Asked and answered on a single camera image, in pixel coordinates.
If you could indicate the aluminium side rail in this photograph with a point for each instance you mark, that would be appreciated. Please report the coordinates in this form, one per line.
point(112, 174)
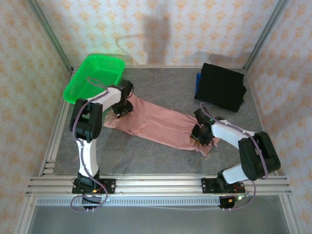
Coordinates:
point(51, 151)

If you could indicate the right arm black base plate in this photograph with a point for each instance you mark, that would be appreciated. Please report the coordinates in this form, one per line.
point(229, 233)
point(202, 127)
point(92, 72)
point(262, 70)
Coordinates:
point(207, 186)

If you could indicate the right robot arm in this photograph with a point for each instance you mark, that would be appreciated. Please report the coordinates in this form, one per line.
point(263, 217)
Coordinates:
point(256, 156)

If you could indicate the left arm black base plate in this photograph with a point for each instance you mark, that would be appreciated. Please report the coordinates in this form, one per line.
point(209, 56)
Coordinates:
point(109, 186)

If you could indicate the aluminium frame leg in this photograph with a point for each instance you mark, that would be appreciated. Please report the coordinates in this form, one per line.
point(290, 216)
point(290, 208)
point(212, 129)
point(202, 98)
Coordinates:
point(24, 219)
point(290, 219)

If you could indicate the aluminium frame post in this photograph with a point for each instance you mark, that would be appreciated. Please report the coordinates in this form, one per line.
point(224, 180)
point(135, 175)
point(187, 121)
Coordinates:
point(51, 36)
point(265, 36)

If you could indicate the pink printed t-shirt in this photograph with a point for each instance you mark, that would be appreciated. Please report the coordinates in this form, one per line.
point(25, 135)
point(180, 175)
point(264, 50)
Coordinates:
point(158, 122)

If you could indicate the blue folded t-shirt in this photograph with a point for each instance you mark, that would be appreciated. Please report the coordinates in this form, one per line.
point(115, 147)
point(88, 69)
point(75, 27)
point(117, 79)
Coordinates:
point(198, 83)

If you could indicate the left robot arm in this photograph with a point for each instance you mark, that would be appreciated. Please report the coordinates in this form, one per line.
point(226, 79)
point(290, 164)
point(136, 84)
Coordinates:
point(89, 122)

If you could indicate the wide aluminium mounting beam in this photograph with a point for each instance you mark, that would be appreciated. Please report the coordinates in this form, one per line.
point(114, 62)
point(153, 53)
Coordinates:
point(158, 185)

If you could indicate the black folded t-shirt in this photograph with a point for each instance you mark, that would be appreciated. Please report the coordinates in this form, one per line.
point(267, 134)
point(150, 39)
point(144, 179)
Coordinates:
point(219, 85)

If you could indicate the green plastic basket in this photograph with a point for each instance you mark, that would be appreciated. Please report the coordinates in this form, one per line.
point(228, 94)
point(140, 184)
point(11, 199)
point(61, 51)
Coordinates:
point(97, 73)

